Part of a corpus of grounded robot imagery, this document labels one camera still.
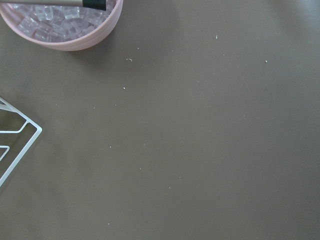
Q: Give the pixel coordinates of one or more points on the white wire rack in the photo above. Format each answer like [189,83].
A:
[17,134]

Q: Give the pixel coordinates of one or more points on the metal tongs black tip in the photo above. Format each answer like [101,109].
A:
[92,4]

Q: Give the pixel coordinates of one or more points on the pink bowl with ice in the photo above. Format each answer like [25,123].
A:
[58,27]

